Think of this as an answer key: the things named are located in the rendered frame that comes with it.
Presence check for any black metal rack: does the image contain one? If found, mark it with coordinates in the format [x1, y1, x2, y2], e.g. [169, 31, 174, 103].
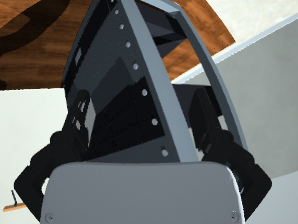
[62, 0, 249, 163]

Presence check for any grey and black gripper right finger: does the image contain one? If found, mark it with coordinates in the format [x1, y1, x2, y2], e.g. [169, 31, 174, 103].
[188, 89, 272, 222]

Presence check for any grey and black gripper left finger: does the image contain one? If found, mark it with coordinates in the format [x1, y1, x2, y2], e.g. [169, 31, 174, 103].
[14, 89, 96, 222]

